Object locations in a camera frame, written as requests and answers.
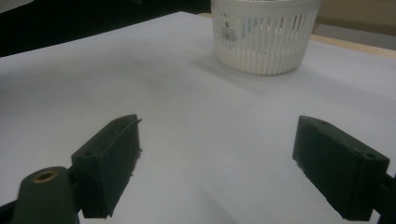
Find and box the white slotted plastic basket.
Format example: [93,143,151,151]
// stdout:
[210,0,322,77]

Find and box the light blue hairbrush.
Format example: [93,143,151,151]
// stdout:
[239,13,262,40]

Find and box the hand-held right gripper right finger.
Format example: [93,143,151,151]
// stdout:
[291,115,391,222]

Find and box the black curtain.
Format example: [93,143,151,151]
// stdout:
[0,0,213,59]

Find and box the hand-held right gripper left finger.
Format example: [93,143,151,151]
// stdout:
[70,113,143,219]

